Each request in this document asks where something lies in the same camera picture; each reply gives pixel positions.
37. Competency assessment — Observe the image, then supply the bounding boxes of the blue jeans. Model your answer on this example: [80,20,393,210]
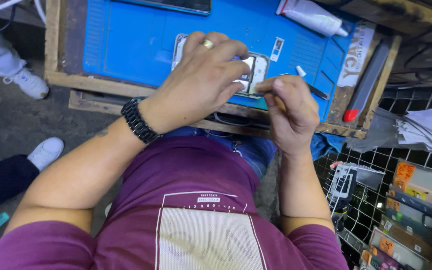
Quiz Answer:
[163,126,278,181]

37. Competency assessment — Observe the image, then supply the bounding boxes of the black metal wristwatch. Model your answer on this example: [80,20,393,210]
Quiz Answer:
[121,96,163,145]

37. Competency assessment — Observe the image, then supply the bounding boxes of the white glue tube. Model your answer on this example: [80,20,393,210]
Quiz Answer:
[275,0,349,38]

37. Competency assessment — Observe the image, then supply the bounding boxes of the stack of white papers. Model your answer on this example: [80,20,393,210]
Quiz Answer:
[395,106,432,157]

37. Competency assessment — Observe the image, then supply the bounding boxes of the thin brown-handled tool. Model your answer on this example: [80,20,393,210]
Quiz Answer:
[261,90,289,115]

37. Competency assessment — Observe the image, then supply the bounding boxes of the wire grid rack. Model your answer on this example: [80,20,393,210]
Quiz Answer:
[313,86,432,270]

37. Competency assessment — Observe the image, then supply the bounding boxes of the blue cloth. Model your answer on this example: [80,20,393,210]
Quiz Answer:
[310,133,347,162]

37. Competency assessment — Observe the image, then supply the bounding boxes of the person's left hand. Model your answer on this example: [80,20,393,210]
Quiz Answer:
[140,31,253,135]

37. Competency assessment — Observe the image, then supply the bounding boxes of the blue silicone repair mat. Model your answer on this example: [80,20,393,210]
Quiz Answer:
[82,0,358,123]

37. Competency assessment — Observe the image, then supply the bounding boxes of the clear plastic bag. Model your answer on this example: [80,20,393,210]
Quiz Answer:
[346,108,406,151]

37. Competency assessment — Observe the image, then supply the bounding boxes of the row of packaged accessories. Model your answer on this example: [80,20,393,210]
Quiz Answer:
[359,159,432,270]

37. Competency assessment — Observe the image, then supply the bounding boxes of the silver smartphone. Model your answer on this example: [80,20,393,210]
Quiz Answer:
[171,33,270,100]

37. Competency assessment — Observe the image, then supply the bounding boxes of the white printed paper label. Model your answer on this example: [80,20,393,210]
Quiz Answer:
[337,20,376,88]

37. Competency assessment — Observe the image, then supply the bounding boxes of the maroon printed t-shirt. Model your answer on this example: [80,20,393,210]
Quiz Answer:
[0,136,350,270]

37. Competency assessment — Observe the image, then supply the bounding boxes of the black cables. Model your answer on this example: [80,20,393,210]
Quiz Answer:
[388,14,432,88]

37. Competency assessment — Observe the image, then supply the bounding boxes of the wooden work tray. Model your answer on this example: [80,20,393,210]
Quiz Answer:
[44,0,403,140]

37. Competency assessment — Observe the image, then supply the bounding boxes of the person's right hand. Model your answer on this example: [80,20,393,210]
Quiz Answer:
[255,74,320,155]

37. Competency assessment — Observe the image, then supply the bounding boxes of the white cable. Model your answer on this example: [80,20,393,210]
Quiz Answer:
[0,0,47,24]

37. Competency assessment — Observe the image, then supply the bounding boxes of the black pen with white tip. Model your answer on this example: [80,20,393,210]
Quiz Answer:
[280,65,330,101]

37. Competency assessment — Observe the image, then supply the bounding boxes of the dark smartphone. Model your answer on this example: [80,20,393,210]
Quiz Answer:
[115,0,212,16]

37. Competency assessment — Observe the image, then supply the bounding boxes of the grey bar with red end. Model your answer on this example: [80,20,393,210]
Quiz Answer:
[342,40,391,124]

